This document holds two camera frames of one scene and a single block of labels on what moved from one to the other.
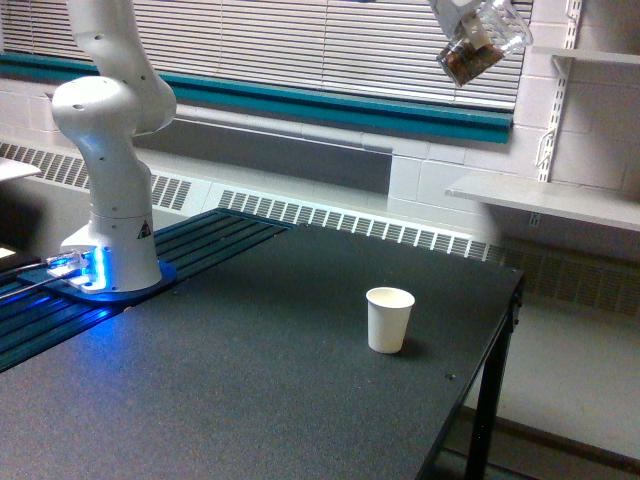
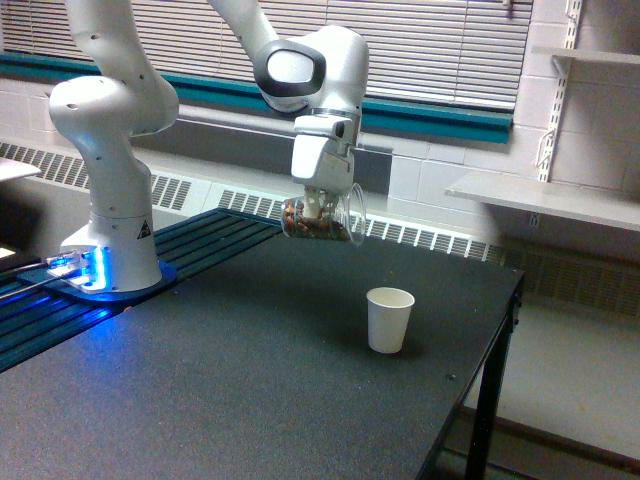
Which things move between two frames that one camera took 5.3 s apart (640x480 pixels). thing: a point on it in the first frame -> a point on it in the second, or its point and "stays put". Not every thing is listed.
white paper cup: [389, 312] stays put
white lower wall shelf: [609, 203] stays put
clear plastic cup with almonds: [508, 28] -> [333, 216]
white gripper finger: [475, 31] -> [311, 204]
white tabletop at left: [10, 169] stays put
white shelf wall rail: [574, 9] stays put
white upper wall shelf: [563, 58] stays put
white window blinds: [372, 49] stays put
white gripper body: [452, 12] -> [322, 153]
